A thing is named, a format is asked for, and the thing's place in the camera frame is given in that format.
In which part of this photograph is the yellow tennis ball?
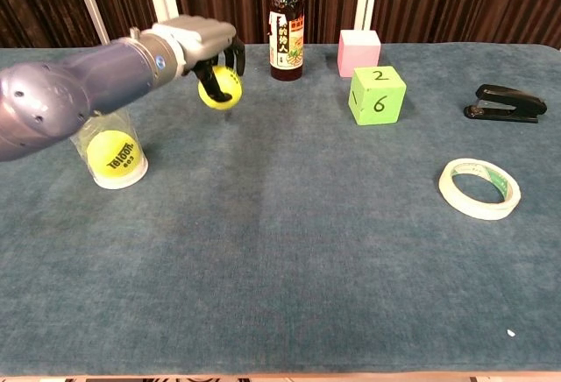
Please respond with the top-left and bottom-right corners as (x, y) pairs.
(86, 130), (145, 178)
(197, 65), (244, 111)

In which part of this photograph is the dark glass bottle with label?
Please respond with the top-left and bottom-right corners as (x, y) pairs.
(268, 0), (305, 81)

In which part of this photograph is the dark brown curtain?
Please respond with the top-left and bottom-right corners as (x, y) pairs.
(0, 0), (561, 49)

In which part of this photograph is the thin grey frame post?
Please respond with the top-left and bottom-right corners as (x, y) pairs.
(68, 0), (111, 48)

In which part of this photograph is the black stapler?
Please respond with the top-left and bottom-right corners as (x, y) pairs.
(463, 83), (548, 124)

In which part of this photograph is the clear plastic cup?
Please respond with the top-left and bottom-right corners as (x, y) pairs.
(69, 108), (150, 190)

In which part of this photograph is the green numbered cube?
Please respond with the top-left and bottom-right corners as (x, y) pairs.
(348, 65), (408, 126)

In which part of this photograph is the pink cube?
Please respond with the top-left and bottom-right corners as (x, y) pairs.
(337, 29), (382, 79)

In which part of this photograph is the blue table cloth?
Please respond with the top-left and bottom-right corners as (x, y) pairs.
(0, 43), (561, 377)

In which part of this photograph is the white tape roll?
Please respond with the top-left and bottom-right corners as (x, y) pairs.
(438, 158), (522, 221)

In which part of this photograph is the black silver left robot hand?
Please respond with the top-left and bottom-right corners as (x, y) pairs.
(152, 14), (247, 103)

